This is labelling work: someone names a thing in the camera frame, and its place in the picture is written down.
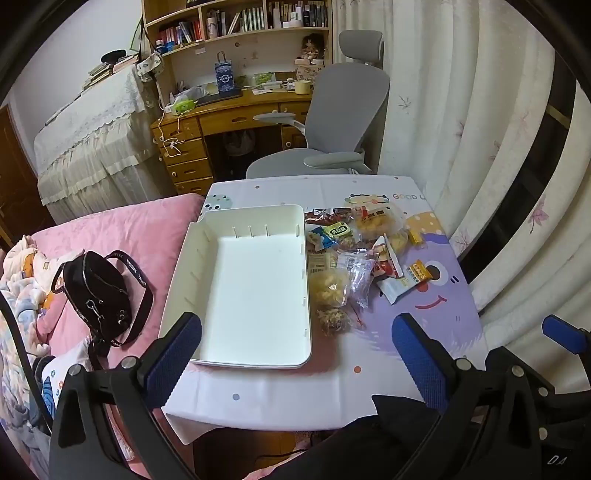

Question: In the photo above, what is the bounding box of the green snack packet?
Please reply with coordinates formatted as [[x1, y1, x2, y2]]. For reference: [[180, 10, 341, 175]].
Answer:
[[323, 222, 354, 241]]

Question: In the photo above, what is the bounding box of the white plastic bag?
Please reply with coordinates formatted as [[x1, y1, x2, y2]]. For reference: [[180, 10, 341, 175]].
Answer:
[[178, 85, 213, 104]]

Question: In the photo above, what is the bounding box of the wooden desk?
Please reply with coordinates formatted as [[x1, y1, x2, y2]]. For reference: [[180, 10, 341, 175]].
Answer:
[[151, 85, 315, 197]]

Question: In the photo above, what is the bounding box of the blue gift bag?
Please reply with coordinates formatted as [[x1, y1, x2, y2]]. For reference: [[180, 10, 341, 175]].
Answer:
[[213, 51, 237, 95]]

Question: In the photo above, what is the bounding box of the clear packet of round pastries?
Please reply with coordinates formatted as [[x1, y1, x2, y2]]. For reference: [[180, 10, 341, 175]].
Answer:
[[348, 203, 402, 241]]

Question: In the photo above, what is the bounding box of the red white snack packet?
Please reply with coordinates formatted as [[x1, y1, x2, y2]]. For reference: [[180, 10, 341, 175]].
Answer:
[[370, 234, 393, 259], [372, 251, 407, 280]]

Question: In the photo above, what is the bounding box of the nut brittle snack packet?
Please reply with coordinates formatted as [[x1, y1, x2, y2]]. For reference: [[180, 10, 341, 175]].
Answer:
[[316, 305, 365, 334]]

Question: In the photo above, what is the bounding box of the white charging cable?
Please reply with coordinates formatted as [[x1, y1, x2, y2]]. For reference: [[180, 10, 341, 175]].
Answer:
[[154, 111, 185, 160]]

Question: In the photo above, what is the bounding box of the floral fabric bag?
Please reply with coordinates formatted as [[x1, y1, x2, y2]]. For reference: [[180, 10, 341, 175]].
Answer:
[[136, 53, 164, 81]]

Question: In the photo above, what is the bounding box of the row of upright books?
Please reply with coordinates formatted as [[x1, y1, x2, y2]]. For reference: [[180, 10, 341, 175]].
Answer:
[[203, 0, 331, 34]]

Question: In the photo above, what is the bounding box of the grey office chair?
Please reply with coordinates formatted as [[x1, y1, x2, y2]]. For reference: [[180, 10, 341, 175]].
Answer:
[[246, 30, 391, 181]]

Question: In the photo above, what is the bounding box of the yellow puff snack packet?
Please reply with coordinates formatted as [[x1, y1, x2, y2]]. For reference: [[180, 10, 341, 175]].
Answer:
[[308, 268, 352, 309]]

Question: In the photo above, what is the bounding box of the clear crinkled snack packet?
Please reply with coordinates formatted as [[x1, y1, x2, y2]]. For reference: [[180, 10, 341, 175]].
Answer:
[[337, 251, 377, 310]]

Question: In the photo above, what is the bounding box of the wooden door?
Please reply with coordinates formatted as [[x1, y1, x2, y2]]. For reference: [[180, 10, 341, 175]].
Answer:
[[0, 106, 51, 245]]

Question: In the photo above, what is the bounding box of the lace-covered piano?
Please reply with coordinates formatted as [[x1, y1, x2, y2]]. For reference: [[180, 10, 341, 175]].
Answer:
[[33, 65, 178, 222]]

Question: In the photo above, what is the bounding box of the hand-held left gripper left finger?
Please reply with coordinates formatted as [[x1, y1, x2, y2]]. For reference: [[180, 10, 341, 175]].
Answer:
[[48, 312, 202, 480]]

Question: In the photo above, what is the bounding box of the black shoulder bag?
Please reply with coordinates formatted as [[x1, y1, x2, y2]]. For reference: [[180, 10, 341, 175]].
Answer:
[[51, 250, 154, 370]]

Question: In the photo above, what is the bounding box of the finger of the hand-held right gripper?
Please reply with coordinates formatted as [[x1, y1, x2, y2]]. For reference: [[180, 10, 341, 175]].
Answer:
[[542, 315, 591, 358]]

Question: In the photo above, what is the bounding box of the wooden bookshelf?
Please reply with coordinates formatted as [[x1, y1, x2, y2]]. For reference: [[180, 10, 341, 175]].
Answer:
[[141, 0, 334, 88]]

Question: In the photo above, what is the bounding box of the blue snack packet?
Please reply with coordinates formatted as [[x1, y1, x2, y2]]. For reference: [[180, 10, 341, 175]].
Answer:
[[307, 226, 335, 252]]

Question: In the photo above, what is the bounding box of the white floral curtain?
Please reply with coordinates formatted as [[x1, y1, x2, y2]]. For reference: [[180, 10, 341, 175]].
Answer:
[[332, 0, 591, 352]]

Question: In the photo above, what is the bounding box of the small orange snack packet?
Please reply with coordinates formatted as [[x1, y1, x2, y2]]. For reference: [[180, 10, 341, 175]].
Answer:
[[405, 259, 434, 283]]

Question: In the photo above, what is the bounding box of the pink quilted blanket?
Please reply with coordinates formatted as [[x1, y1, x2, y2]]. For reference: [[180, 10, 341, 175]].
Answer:
[[28, 194, 206, 480]]

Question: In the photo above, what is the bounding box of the doll figure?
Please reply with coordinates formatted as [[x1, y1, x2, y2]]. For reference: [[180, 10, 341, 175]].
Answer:
[[302, 34, 326, 63]]

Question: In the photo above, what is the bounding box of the black trash bag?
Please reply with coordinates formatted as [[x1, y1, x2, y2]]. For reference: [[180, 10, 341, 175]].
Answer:
[[224, 131, 254, 155]]

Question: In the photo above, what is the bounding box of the person's dark clothing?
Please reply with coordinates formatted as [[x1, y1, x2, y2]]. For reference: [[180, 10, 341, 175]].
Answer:
[[272, 394, 444, 480]]

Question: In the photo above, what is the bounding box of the beige label snack packet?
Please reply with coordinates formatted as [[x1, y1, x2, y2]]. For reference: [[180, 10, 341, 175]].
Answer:
[[308, 253, 340, 275]]

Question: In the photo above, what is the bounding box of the row of red blue books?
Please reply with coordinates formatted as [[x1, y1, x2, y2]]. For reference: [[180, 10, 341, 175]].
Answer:
[[159, 21, 205, 47]]

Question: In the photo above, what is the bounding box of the white plastic storage bin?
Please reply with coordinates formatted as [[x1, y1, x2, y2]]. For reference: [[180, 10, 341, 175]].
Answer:
[[158, 204, 313, 370]]

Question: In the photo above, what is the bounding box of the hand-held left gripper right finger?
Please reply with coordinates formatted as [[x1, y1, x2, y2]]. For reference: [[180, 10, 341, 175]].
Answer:
[[392, 313, 541, 480]]

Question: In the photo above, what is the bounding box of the stack of flat books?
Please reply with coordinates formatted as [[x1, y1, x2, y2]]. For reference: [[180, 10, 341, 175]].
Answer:
[[83, 53, 139, 90]]

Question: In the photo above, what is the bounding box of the clear puffed rice packet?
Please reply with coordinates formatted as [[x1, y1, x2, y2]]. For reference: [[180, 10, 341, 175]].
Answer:
[[383, 228, 411, 257]]

